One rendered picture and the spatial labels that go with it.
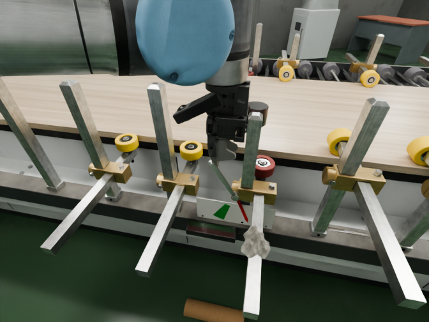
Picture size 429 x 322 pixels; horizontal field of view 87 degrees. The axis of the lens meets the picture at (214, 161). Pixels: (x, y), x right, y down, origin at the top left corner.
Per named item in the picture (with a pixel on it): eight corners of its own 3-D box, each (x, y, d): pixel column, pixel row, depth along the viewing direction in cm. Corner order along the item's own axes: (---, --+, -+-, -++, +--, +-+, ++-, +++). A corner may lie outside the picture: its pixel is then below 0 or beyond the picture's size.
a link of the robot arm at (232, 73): (192, 60, 37) (206, 47, 45) (195, 89, 40) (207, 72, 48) (246, 62, 36) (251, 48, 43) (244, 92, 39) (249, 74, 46)
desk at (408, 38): (366, 48, 588) (379, 15, 542) (419, 62, 487) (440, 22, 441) (345, 50, 570) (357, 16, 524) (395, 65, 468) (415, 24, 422)
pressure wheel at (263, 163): (269, 196, 75) (275, 170, 68) (246, 193, 76) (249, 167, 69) (270, 180, 81) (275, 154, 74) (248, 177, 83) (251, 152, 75)
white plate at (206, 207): (270, 230, 76) (276, 211, 70) (196, 217, 80) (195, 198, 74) (271, 228, 77) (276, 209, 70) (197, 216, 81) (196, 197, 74)
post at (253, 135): (245, 235, 83) (262, 117, 53) (235, 233, 83) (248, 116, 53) (246, 227, 85) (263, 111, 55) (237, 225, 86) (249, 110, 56)
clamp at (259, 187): (274, 206, 69) (276, 194, 66) (230, 199, 71) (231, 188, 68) (274, 192, 73) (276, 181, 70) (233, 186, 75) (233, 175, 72)
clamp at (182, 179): (195, 197, 73) (194, 186, 70) (156, 191, 76) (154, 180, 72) (200, 184, 78) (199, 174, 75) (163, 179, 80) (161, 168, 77)
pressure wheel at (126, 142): (146, 163, 89) (140, 138, 82) (126, 170, 85) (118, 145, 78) (138, 153, 94) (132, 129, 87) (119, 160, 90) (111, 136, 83)
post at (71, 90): (118, 205, 88) (68, 82, 58) (110, 204, 88) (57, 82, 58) (122, 199, 90) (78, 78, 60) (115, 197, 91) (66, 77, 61)
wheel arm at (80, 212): (57, 257, 57) (50, 248, 54) (46, 255, 57) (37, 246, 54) (138, 155, 90) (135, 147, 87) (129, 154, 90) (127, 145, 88)
